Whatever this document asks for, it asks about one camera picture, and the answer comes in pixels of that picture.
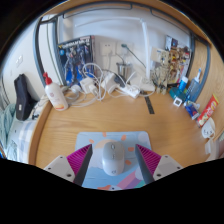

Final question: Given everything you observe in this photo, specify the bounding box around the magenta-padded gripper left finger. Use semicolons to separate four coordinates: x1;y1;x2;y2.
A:
43;143;94;187

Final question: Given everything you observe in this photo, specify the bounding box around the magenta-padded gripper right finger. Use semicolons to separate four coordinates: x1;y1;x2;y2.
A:
134;143;184;185

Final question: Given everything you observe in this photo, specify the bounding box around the white grey computer mouse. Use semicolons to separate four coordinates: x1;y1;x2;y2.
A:
101;140;126;177

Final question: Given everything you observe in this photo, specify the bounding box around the pastel cloud print mouse pad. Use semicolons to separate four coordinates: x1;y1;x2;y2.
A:
73;130;153;192

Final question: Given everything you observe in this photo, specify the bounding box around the white checked bedding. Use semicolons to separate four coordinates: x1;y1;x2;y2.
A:
6;118;39;164

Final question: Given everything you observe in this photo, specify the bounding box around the clear plastic cup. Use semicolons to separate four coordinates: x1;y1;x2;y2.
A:
204;138;221;156

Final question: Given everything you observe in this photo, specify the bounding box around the white cat-face mug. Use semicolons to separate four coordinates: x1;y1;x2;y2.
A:
200;117;217;140

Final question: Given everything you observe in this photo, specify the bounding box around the black flat strip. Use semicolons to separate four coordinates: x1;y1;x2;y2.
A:
144;96;155;115

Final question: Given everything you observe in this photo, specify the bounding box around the small white desk clock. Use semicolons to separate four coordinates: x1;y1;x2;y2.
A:
172;97;183;108

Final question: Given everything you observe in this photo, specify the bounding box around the red chip canister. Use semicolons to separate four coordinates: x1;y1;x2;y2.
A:
196;94;220;128

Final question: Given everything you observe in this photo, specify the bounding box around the teal knitted blanket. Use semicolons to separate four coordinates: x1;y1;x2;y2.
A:
0;103;17;148

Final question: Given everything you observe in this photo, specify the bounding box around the white red-capped pump lotion bottle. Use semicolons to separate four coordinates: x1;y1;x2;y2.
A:
42;72;69;112

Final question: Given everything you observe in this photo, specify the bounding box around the teal round container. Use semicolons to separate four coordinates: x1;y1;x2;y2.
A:
168;86;187;102

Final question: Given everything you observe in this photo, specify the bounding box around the black bag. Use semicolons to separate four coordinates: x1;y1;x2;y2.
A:
13;73;38;122

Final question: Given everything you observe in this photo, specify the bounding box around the blue spray bottle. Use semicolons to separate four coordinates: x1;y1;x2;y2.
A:
185;68;203;103

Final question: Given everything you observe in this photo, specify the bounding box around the white power strip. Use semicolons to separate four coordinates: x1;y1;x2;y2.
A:
119;84;141;99

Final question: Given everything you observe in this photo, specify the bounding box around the blue white can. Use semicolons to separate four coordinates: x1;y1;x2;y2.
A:
178;75;189;93

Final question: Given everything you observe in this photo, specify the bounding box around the white charger block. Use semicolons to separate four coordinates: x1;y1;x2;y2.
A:
79;77;98;95
99;72;118;94

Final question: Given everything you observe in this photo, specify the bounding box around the beige robot model figure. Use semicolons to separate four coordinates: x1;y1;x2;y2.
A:
150;64;169;95

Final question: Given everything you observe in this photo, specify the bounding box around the metal cup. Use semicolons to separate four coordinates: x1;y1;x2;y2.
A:
116;62;133;80

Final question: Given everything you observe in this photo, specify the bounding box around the colourful model kit box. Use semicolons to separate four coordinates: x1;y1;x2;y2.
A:
164;34;192;86

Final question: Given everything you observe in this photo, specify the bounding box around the blue robot model kit box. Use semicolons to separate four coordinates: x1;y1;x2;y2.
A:
57;35;95;88

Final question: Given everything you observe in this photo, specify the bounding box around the wooden shelf unit with items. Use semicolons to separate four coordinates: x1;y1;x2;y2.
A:
41;0;212;44

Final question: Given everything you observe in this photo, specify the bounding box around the white cable tangle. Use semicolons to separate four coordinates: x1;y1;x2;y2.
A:
64;62;156;109

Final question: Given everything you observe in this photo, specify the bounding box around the grey metal desk frame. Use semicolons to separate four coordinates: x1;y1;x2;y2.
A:
32;4;212;101

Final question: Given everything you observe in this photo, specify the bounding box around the white wall socket plate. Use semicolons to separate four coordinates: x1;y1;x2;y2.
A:
99;41;116;56
115;41;134;56

